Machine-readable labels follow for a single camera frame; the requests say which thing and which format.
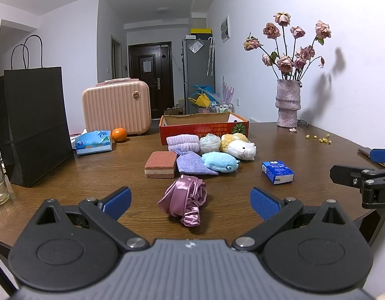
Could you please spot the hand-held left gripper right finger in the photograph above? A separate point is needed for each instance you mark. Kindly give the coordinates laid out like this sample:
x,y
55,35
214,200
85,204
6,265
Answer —
x,y
261,200

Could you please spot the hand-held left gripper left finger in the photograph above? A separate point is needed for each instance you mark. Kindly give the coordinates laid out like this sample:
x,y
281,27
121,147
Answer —
x,y
119,200

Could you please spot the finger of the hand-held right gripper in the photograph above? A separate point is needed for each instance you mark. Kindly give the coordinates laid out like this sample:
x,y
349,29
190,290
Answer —
x,y
381,155
344,175

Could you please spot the small blue tissue packet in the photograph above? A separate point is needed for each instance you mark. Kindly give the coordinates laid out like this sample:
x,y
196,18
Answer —
x,y
278,172

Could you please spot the red brown sponge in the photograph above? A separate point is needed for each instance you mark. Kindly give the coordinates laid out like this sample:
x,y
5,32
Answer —
x,y
159,164

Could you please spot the cream alpaca plush toy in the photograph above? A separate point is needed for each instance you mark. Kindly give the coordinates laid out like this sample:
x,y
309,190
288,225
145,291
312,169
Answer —
x,y
239,148

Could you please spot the blue plush toy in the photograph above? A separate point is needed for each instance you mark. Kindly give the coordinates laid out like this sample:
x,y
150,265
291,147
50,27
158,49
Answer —
x,y
219,162

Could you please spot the pink satin cloth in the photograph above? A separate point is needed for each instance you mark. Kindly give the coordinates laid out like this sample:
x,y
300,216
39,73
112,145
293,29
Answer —
x,y
184,200

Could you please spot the purple fabric pouch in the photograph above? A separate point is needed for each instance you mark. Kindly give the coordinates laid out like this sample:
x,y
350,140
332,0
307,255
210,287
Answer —
x,y
190,164

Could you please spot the purple fluffy towel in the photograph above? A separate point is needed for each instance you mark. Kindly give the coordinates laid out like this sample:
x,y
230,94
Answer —
x,y
183,143

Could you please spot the orange cardboard box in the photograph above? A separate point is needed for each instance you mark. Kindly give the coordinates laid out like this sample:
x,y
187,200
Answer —
x,y
192,132

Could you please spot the gold phone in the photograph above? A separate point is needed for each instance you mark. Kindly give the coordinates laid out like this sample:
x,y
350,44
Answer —
x,y
364,153

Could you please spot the scattered yellow crumbs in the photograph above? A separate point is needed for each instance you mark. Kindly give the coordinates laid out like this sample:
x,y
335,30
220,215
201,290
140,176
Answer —
x,y
320,139

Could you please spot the blue patterned tissue pack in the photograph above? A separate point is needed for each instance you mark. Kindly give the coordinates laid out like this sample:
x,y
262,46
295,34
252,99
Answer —
x,y
94,142

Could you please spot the orange fruit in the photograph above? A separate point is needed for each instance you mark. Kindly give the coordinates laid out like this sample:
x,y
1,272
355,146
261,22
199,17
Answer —
x,y
119,135

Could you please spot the dark eyeglasses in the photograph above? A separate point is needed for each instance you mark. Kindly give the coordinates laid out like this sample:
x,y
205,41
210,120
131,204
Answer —
x,y
302,122

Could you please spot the white plastic bag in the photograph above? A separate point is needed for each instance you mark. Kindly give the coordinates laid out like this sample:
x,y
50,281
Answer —
x,y
210,143

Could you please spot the pink ribbed suitcase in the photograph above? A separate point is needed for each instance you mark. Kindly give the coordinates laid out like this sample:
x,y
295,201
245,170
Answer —
x,y
116,109

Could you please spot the pink textured vase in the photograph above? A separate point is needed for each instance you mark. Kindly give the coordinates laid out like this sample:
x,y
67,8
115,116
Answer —
x,y
287,103

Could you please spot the metal cart with bottles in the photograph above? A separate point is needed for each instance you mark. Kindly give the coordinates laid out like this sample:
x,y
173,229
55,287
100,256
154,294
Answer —
x,y
222,107

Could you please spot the brown cardboard box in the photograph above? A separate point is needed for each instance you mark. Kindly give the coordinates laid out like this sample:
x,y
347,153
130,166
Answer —
x,y
172,112

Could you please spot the pink bucket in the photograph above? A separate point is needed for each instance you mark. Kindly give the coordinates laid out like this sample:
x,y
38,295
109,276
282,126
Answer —
x,y
203,110

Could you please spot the purple feather wings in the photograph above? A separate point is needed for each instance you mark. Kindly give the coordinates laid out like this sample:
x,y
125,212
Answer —
x,y
227,92

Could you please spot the dark brown entrance door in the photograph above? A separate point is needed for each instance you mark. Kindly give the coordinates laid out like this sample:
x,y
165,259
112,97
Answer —
x,y
151,90

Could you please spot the yellow bag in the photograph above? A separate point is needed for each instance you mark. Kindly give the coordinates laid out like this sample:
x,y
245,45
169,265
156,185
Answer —
x,y
201,101

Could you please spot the pink wrapped packet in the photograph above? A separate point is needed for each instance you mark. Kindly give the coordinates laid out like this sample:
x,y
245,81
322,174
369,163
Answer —
x,y
117,82

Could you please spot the black paper bag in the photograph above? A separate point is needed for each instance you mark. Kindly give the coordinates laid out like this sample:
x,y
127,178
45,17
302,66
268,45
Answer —
x,y
36,115

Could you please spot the clear glass jar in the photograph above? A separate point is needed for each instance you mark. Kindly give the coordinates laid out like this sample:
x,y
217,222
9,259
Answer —
x,y
0,193

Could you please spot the bunch of dried pink roses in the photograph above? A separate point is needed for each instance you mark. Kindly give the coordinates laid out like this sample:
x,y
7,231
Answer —
x,y
286,62

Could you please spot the white paper on door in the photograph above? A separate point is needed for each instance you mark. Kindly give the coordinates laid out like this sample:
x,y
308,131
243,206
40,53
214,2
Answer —
x,y
147,66

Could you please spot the grey refrigerator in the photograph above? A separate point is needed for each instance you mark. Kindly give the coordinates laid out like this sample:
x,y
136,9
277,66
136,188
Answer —
x,y
195,72

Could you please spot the white folded umbrella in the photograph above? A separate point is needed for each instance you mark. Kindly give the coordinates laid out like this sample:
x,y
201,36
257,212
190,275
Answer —
x,y
208,56
213,54

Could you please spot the clear plastic pouch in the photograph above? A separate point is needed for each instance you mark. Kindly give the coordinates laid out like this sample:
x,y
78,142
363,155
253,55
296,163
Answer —
x,y
195,46

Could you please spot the yellow and black box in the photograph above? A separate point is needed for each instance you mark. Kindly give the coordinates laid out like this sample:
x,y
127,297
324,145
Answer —
x,y
201,31

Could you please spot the side doorway frame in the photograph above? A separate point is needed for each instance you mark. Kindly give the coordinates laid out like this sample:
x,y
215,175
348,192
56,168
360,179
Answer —
x,y
116,56

